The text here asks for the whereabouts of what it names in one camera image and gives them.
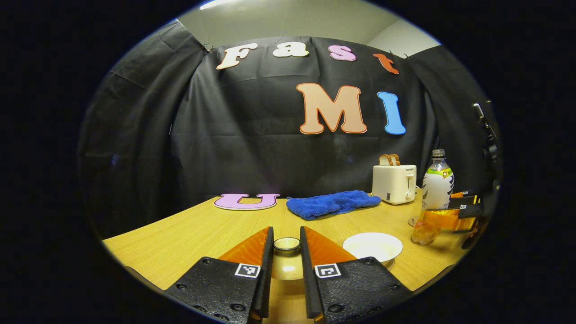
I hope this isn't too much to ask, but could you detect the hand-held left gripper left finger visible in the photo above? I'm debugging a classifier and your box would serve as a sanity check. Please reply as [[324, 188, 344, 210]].
[[164, 226, 275, 324]]

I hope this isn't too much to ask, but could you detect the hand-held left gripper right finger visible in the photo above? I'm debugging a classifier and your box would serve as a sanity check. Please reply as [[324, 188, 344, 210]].
[[299, 226, 412, 324]]

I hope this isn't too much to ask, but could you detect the cream teacup lid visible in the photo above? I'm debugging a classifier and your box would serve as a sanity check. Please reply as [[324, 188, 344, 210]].
[[270, 237, 304, 282]]

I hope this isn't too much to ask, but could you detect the white label water bottle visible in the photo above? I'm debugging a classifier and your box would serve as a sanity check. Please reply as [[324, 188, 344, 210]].
[[412, 149, 455, 246]]

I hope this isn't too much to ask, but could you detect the cream ceramic teacup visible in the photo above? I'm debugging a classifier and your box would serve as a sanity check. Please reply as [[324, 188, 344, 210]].
[[342, 232, 403, 265]]

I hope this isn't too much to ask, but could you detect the white toaster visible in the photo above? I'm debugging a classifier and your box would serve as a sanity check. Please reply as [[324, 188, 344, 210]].
[[372, 164, 417, 206]]

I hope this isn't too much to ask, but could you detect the blue towel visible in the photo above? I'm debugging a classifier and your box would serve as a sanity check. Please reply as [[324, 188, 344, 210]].
[[286, 190, 382, 221]]

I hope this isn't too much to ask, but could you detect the purple paper cutout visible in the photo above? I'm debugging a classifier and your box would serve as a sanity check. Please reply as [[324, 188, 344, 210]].
[[214, 193, 280, 211]]

